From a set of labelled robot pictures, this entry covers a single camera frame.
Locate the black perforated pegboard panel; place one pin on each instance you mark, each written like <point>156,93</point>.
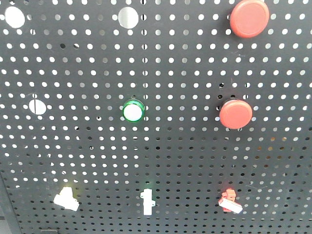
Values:
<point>68,66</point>

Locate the lower red mushroom button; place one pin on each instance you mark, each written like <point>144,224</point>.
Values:
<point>235,114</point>

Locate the red mushroom button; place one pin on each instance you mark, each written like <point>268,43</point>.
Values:
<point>249,18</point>
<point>235,114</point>

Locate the yellow-white rotary switch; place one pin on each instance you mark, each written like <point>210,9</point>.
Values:
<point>66,200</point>

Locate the upper red mushroom button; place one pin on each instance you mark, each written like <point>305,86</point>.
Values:
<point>249,18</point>

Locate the red rotary switch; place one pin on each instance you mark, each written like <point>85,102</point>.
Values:
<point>227,202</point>

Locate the white-green rotary switch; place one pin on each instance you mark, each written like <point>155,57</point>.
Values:
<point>148,202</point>

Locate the green illuminated push button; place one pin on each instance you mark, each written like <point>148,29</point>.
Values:
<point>133,110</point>

